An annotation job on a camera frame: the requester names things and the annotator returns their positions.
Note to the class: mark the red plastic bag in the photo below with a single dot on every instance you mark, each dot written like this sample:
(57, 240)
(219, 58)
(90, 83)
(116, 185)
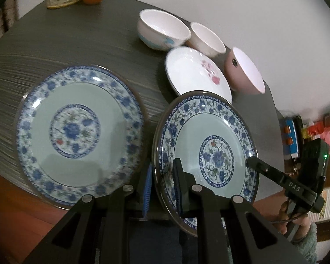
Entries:
(324, 136)

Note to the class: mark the large blue floral plate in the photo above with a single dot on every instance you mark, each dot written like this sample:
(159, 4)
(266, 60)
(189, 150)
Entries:
(71, 107)

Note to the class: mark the small blue floral plate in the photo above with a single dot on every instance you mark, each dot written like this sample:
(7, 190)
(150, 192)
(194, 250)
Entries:
(209, 132)

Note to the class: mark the pink bowl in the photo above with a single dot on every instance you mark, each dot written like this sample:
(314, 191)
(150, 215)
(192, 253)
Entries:
(236, 74)

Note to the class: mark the person's right forearm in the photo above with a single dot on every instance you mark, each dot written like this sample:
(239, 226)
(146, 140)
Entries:
(308, 247)

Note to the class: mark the blue box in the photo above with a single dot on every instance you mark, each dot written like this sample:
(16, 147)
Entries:
(291, 137)

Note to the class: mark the beige patterned curtain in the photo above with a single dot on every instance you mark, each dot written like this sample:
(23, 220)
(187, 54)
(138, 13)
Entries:
(2, 24)

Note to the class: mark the white plate with pink flower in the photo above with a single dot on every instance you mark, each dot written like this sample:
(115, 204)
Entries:
(187, 71)

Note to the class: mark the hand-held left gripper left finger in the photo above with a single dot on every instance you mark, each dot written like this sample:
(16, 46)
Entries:
(147, 195)

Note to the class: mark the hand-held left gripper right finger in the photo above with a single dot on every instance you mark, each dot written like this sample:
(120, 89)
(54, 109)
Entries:
(177, 187)

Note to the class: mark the small white bowl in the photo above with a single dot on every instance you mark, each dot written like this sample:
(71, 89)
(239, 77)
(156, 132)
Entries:
(206, 37)

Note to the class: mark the white bowl with blue print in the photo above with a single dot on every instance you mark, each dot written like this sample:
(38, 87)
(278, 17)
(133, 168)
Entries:
(165, 27)

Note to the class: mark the person's right hand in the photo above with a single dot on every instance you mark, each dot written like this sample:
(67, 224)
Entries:
(284, 217)

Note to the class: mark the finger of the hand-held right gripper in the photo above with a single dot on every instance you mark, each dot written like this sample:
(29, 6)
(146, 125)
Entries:
(266, 169)

